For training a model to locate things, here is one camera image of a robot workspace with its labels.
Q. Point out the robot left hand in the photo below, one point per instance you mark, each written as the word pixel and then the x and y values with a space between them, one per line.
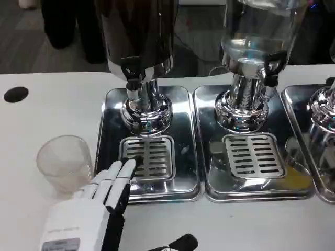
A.
pixel 73 222

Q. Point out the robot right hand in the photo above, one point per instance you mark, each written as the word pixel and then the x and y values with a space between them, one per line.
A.
pixel 183 241

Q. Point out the clear ribbed glass cup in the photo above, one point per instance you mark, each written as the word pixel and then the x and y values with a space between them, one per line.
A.
pixel 62 170

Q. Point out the slotted steel tray grid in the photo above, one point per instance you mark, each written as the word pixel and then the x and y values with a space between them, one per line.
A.
pixel 160 146
pixel 250 157

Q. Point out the steel drip tray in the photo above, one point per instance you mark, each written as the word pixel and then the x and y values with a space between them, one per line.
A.
pixel 183 130
pixel 205 117
pixel 295 104

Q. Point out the black round counter hole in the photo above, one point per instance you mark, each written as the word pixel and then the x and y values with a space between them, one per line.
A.
pixel 15 94

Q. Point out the clear water drink dispenser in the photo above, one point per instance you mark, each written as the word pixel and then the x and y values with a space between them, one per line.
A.
pixel 243 99

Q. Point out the black tap lever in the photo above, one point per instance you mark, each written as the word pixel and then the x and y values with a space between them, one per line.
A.
pixel 274 61
pixel 131 70

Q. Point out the chrome drink dispenser base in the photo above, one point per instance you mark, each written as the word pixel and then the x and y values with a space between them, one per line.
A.
pixel 323 104

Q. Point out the person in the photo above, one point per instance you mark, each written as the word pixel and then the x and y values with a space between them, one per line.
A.
pixel 62 26

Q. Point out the dark coffee drink dispenser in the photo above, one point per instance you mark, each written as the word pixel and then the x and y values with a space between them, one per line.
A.
pixel 138 34

